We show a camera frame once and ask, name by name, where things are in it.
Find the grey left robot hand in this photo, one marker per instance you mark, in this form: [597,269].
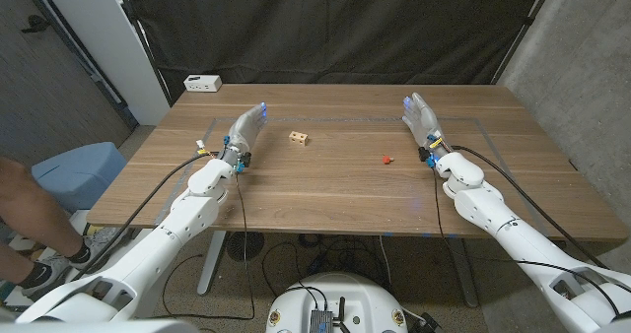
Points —
[244,133]

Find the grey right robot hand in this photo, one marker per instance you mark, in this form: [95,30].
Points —
[425,121]

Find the red screw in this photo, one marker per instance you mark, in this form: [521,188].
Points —
[387,159]

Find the small wooden block with holes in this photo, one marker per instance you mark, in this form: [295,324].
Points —
[298,137]

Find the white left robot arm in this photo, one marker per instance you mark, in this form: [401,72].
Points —
[162,239]

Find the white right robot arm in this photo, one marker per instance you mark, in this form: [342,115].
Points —
[517,234]

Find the white power strip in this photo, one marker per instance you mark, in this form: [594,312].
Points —
[202,83]

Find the black round floor fan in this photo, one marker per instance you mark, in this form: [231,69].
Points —
[245,245]

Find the black curtain backdrop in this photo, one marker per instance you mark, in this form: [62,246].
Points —
[335,27]

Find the black backdrop stand pole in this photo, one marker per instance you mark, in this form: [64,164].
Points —
[145,47]
[525,25]

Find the white table leg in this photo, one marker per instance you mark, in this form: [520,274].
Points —
[212,264]

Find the grey table leg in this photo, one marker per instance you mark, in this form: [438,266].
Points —
[463,274]

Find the white cabinet panel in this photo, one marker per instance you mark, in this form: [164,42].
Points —
[108,42]

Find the blue padded stool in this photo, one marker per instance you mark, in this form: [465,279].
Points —
[79,173]

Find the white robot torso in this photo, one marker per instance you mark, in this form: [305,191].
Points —
[360,298]

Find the grey electronics module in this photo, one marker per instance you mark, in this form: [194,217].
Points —
[321,321]

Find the person's bare leg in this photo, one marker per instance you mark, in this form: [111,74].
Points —
[29,205]
[10,266]

